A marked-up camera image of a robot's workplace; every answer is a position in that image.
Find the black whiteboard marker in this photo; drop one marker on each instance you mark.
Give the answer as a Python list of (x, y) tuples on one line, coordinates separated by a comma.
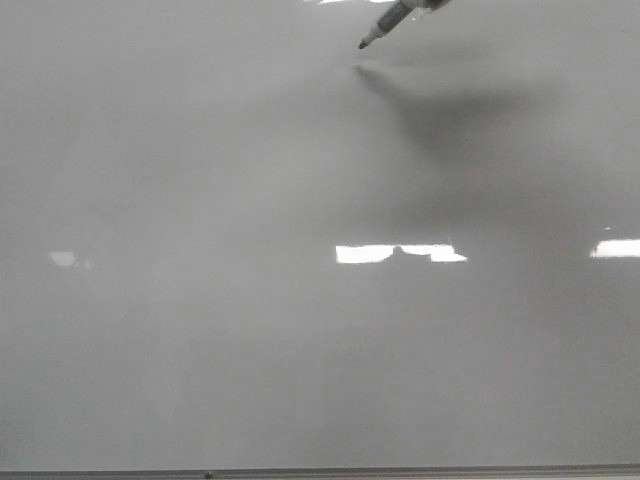
[(397, 12)]

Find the white whiteboard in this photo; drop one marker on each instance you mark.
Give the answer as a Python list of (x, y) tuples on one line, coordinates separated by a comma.
[(231, 238)]

